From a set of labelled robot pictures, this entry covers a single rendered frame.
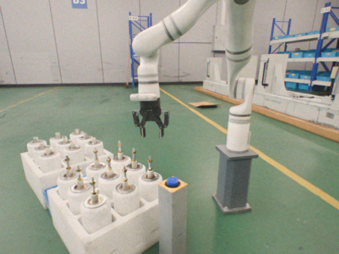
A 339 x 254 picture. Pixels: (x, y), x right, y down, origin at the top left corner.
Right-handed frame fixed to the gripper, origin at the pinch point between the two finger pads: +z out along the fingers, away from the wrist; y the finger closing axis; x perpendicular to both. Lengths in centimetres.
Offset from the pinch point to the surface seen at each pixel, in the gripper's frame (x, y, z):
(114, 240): 23.3, 7.5, 29.4
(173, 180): 13.9, -11.1, 10.5
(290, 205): -30, -61, 47
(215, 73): -455, -6, 11
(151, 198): 5.3, 0.3, 25.0
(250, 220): -14, -40, 45
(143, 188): 5.2, 3.6, 21.1
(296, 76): -593, -215, 36
